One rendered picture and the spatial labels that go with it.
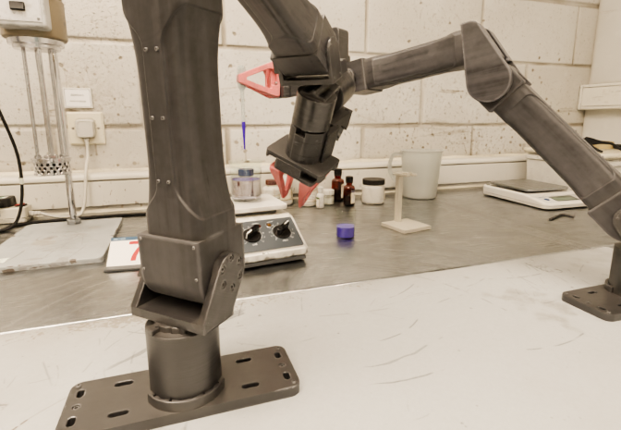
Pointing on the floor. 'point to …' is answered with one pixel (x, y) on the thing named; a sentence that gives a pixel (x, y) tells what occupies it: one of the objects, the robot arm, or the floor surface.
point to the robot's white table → (376, 354)
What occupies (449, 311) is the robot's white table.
